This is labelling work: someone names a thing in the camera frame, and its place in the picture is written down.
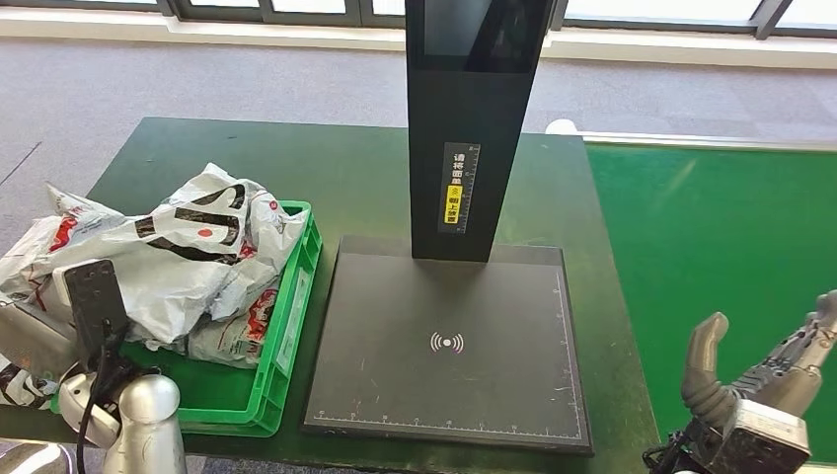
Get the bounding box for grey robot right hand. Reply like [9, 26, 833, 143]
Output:
[679, 290, 837, 435]

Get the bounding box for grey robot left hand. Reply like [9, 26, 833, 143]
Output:
[0, 297, 83, 382]

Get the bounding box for white plastic courier parcel bag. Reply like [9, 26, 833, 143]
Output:
[0, 182, 253, 348]
[0, 355, 61, 412]
[166, 162, 310, 322]
[186, 284, 282, 371]

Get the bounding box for black inbound scanner machine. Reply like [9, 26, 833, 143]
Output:
[301, 0, 595, 457]

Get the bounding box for silver rounded metal part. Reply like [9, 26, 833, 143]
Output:
[0, 443, 74, 474]

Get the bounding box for green plastic crate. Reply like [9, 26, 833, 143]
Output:
[50, 198, 325, 438]

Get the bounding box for clear crate label holder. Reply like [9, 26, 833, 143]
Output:
[275, 269, 313, 375]

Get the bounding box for black yellow scanner label sticker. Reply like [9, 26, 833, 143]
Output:
[437, 141, 482, 235]

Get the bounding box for white window sill ledge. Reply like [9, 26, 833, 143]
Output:
[0, 11, 837, 69]

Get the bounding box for dark green table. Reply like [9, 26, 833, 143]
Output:
[0, 118, 661, 474]

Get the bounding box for dark scanner screen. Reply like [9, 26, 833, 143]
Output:
[423, 0, 528, 57]

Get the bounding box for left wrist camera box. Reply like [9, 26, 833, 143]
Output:
[51, 259, 130, 359]

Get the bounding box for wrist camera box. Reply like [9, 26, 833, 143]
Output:
[51, 259, 130, 359]
[693, 399, 812, 474]

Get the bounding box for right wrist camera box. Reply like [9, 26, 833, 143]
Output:
[693, 399, 812, 474]

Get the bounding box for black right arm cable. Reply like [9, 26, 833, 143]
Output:
[643, 428, 698, 474]

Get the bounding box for dark window frame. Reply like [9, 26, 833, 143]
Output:
[0, 0, 837, 40]

